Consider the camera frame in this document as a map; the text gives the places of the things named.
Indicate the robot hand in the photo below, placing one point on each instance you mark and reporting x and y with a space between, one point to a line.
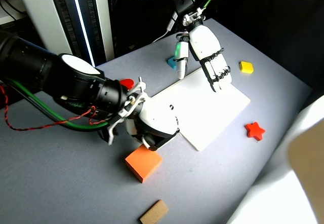
157 120
205 44

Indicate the brown wooden block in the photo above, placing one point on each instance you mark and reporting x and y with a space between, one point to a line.
154 212

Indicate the grey table cloth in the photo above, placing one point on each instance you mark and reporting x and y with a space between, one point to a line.
76 178

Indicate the white blurred robot cover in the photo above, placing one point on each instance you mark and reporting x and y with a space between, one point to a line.
273 198

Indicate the white cutting board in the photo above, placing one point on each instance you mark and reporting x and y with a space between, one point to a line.
207 115

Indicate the red heart block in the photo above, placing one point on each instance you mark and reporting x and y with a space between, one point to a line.
127 82

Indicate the yellow square block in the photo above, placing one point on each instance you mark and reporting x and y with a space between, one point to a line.
246 67

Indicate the white USB adapter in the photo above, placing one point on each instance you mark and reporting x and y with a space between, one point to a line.
172 21

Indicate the red star block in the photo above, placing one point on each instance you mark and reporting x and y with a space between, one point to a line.
254 130

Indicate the white and black equipment cabinet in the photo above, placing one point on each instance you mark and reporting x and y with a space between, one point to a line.
40 11

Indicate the blue block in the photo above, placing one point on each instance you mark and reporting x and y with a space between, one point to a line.
172 62

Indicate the black backdrop curtain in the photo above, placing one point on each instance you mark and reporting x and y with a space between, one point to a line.
278 18

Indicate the orange square block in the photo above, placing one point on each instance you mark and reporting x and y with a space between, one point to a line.
143 164

